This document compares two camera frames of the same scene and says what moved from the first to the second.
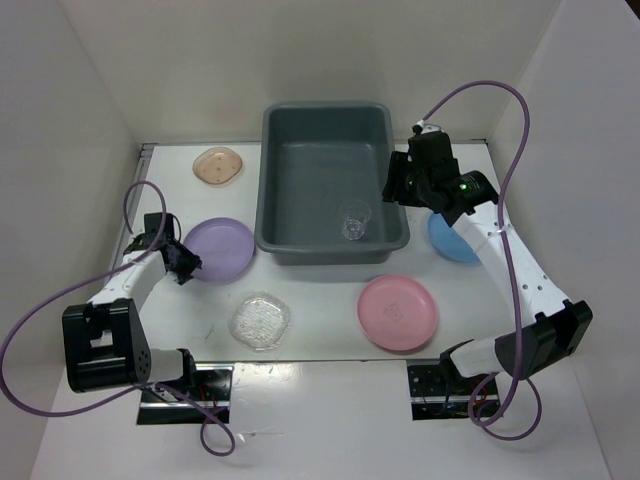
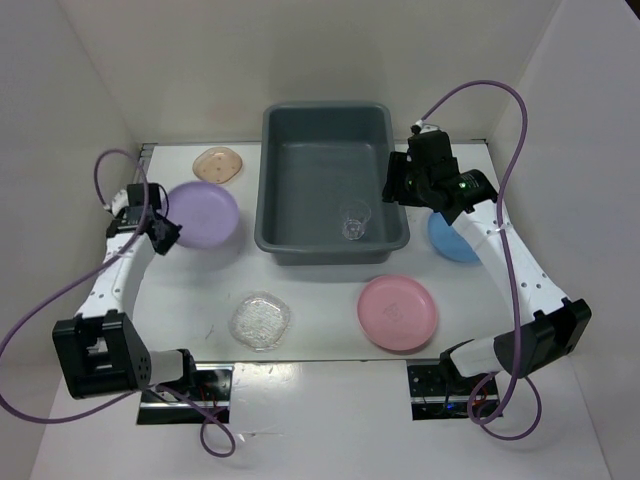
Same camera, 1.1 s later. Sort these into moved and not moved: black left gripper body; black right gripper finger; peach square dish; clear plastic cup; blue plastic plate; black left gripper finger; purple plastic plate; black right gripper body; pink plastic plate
Moved: purple plastic plate; black left gripper finger; black left gripper body
Not moved: pink plastic plate; peach square dish; black right gripper finger; blue plastic plate; clear plastic cup; black right gripper body
